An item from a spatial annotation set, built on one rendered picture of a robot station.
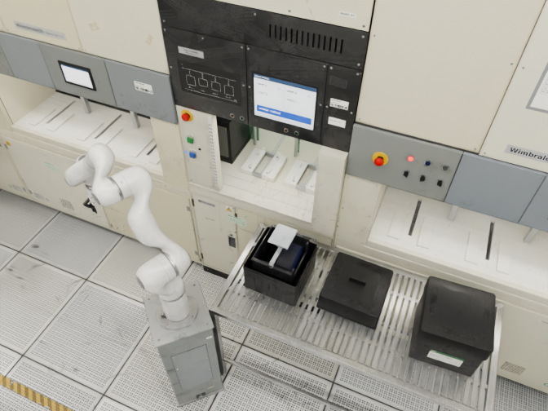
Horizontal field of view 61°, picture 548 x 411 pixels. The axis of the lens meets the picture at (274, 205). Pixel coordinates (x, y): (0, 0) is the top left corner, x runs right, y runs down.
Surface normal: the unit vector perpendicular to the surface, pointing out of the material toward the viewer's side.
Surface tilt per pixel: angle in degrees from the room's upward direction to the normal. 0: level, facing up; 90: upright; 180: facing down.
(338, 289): 0
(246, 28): 90
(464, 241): 0
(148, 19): 90
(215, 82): 90
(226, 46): 90
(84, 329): 0
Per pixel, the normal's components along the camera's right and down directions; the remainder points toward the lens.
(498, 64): -0.40, 0.67
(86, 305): 0.01, -0.68
